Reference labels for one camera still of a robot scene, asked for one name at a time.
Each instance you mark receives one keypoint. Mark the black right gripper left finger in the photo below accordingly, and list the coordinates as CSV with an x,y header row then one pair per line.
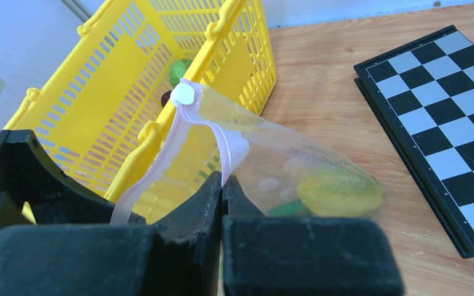
x,y
174,256

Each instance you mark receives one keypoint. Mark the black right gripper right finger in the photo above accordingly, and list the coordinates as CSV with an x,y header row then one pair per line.
x,y
302,255

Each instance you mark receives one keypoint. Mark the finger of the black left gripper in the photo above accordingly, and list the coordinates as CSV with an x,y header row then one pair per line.
x,y
49,209

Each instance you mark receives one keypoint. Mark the green bean pod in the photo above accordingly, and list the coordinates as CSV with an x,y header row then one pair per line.
x,y
291,208

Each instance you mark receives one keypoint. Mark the clear zip top bag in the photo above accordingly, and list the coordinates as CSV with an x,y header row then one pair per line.
x,y
210,133

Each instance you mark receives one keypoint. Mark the yellow green star fruit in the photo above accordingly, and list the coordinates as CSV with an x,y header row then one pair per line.
x,y
340,192

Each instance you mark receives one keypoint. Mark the yellow plastic basket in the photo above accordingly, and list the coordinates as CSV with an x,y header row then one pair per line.
x,y
99,116

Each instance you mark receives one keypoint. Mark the dark brown round fruit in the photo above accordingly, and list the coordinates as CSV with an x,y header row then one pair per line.
x,y
165,98

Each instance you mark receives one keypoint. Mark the green round vegetable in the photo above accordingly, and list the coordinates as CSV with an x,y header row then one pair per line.
x,y
178,70

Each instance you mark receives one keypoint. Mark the black white chessboard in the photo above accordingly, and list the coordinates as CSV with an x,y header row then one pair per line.
x,y
422,93

